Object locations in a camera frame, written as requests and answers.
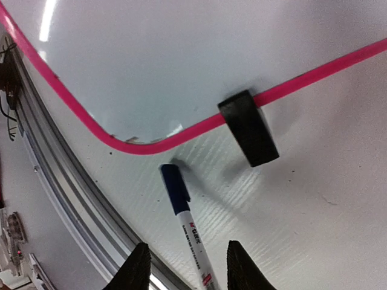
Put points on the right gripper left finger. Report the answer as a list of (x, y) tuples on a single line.
[(135, 273)]

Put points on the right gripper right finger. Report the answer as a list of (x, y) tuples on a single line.
[(242, 272)]

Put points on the white marker pen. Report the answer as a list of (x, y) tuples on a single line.
[(205, 273)]

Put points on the dark blue marker cap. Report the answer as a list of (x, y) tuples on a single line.
[(176, 188)]

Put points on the pink framed whiteboard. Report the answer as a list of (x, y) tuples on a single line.
[(146, 76)]

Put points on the aluminium front rail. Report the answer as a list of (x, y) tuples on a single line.
[(107, 225)]

